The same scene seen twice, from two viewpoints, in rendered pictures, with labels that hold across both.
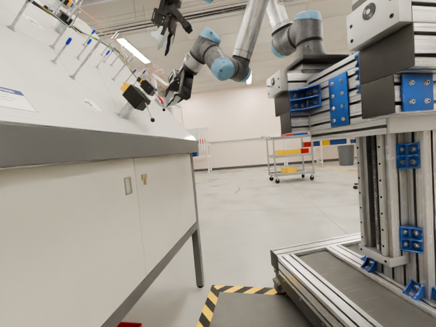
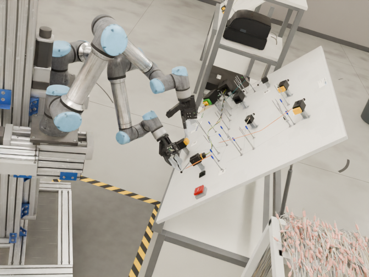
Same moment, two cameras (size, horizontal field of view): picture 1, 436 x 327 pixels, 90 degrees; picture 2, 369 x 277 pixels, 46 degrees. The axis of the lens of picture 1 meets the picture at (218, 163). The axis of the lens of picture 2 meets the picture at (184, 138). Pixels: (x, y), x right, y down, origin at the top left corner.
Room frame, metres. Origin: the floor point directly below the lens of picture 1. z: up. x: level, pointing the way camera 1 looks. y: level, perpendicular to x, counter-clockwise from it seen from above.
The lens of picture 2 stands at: (2.89, -0.19, 2.43)
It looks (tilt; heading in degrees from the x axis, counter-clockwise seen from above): 32 degrees down; 169
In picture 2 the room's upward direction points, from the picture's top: 18 degrees clockwise
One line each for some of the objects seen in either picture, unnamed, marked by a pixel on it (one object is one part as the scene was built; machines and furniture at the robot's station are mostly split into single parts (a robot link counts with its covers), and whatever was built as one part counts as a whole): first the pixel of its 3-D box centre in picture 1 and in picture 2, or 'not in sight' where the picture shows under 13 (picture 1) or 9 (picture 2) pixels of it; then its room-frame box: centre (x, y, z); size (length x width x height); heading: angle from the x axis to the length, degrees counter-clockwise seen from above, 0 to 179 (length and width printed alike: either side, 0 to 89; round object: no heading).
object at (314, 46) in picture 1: (309, 53); (55, 119); (1.05, -0.47, 1.21); 0.15 x 0.15 x 0.10
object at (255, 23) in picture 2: not in sight; (247, 27); (-0.08, 0.58, 1.56); 0.30 x 0.23 x 0.19; 80
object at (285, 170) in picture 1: (286, 156); not in sight; (4.82, -1.52, 0.54); 0.99 x 0.50 x 1.08; 93
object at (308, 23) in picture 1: (307, 28); (58, 100); (1.06, -0.47, 1.33); 0.13 x 0.12 x 0.14; 26
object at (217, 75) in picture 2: not in sight; (227, 82); (-0.12, 0.58, 1.09); 0.35 x 0.33 x 0.07; 168
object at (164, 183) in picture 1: (172, 198); not in sight; (0.98, 0.22, 0.60); 0.55 x 0.03 x 0.39; 168
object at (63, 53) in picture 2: not in sight; (60, 54); (0.56, -0.57, 1.33); 0.13 x 0.12 x 0.14; 142
